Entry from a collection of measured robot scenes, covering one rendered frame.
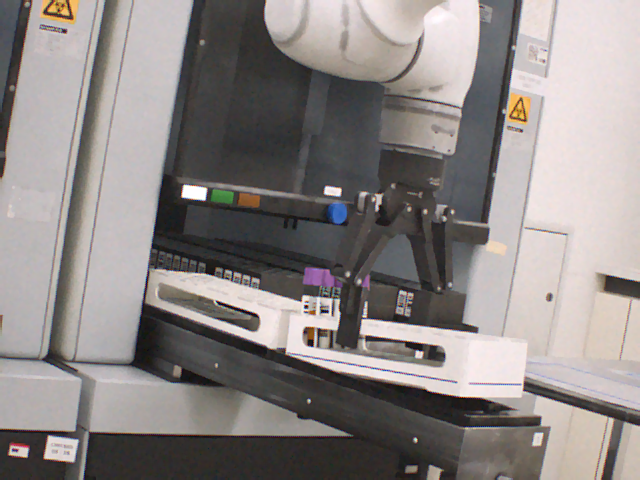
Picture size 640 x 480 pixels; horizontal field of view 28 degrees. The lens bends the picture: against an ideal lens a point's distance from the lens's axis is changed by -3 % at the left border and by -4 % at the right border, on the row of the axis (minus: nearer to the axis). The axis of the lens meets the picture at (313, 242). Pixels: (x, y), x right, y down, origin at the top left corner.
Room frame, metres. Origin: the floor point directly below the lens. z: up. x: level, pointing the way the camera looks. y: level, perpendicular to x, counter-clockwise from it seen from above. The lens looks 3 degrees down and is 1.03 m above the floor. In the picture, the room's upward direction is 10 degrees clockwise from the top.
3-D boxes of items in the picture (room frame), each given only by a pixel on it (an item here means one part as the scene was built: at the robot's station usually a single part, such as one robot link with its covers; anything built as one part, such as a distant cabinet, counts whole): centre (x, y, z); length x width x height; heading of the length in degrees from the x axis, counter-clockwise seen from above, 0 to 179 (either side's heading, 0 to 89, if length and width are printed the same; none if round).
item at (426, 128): (1.50, -0.10, 1.10); 0.09 x 0.09 x 0.06
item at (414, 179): (1.51, -0.10, 1.03); 0.08 x 0.07 x 0.09; 129
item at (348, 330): (1.47, -0.05, 0.88); 0.03 x 0.01 x 0.07; 39
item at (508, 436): (1.59, -0.03, 0.78); 0.73 x 0.14 x 0.09; 40
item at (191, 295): (1.72, 0.08, 0.83); 0.30 x 0.10 x 0.06; 40
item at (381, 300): (1.99, -0.09, 0.85); 0.12 x 0.02 x 0.06; 129
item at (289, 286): (1.89, 0.03, 0.85); 0.12 x 0.02 x 0.06; 130
